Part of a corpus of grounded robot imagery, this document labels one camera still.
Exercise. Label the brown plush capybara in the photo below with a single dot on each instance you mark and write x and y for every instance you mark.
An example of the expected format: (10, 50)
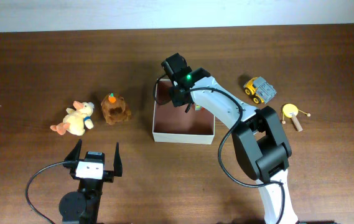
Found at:
(115, 109)

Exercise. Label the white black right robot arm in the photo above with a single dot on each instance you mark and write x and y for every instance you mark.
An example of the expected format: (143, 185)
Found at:
(260, 143)

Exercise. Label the yellow plush duck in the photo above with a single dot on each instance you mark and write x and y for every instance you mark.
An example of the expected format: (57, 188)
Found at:
(77, 120)

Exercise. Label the multicolour puzzle cube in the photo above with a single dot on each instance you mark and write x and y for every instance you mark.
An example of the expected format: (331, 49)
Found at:
(198, 107)

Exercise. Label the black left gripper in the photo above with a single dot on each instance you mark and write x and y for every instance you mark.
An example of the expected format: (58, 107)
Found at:
(109, 175)

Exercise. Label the yellow grey toy truck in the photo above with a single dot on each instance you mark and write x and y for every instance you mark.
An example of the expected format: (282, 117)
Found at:
(259, 90)

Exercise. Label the yellow wooden rattle drum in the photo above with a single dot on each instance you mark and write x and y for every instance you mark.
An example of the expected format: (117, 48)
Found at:
(291, 111)

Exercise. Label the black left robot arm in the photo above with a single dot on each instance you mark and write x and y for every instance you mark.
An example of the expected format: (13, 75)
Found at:
(82, 205)

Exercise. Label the white cardboard box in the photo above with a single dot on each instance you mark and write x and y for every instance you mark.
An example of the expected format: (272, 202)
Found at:
(175, 124)

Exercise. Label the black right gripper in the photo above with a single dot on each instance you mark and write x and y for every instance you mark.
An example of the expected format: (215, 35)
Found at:
(176, 99)

